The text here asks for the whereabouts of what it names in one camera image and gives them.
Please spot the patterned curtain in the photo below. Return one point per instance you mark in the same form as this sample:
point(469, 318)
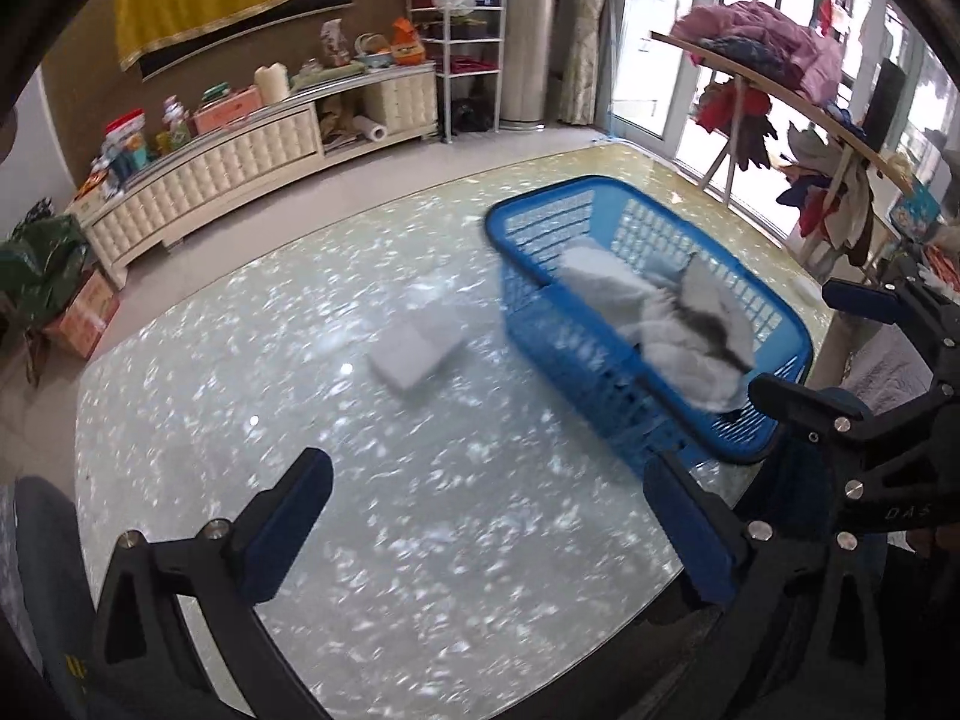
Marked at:
point(585, 37)

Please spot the white metal shelf rack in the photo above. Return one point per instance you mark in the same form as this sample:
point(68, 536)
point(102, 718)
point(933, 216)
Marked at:
point(450, 75)

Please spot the paper towel roll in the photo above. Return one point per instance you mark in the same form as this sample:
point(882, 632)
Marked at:
point(371, 131)

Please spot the orange bag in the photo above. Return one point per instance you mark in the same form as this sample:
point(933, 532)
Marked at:
point(409, 45)

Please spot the black television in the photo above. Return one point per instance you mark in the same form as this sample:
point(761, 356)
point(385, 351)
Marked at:
point(187, 52)

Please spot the grey white clothes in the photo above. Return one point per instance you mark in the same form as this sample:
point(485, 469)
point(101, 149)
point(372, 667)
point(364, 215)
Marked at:
point(712, 360)

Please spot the hanging clothes bundle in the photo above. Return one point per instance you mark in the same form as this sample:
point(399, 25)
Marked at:
point(840, 195)

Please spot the colourful printed box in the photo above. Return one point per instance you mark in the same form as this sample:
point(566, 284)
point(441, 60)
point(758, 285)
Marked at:
point(915, 210)

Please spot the blue plastic basket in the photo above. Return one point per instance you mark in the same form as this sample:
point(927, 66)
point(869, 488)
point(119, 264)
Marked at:
point(570, 191)

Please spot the wooden clothes rack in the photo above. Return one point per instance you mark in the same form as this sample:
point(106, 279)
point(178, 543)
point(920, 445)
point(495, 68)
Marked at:
point(750, 79)

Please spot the red hanging clothes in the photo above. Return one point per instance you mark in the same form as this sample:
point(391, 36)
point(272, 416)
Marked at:
point(731, 112)

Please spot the orange cardboard box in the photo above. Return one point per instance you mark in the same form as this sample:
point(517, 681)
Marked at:
point(82, 315)

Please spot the standing air conditioner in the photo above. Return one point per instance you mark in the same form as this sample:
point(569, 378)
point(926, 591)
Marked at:
point(529, 37)

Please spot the folded white cloth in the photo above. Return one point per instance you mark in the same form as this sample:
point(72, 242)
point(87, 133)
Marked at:
point(416, 352)

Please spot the dark grey cloth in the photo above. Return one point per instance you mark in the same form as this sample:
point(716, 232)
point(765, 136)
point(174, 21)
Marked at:
point(52, 577)

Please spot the pink storage box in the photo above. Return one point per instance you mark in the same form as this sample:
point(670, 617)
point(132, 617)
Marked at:
point(225, 112)

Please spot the black bag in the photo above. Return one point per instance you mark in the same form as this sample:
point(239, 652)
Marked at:
point(472, 116)

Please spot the pink clothes pile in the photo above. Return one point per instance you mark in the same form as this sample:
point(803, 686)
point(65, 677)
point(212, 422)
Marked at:
point(780, 37)

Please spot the red snack bag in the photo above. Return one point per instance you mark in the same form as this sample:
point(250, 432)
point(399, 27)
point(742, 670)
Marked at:
point(124, 127)

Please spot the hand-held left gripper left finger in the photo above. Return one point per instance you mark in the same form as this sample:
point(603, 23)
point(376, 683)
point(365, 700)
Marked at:
point(289, 532)

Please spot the cream tufted TV cabinet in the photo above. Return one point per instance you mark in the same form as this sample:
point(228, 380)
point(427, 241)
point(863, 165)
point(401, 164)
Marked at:
point(225, 180)

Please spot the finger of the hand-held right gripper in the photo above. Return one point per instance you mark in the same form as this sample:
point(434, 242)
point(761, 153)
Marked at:
point(802, 399)
point(862, 300)

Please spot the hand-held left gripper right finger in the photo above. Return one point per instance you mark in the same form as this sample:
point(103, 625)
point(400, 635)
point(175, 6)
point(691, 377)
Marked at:
point(690, 540)

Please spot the green plastic bag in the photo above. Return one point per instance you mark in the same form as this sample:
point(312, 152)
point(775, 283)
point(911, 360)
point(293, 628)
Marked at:
point(37, 255)

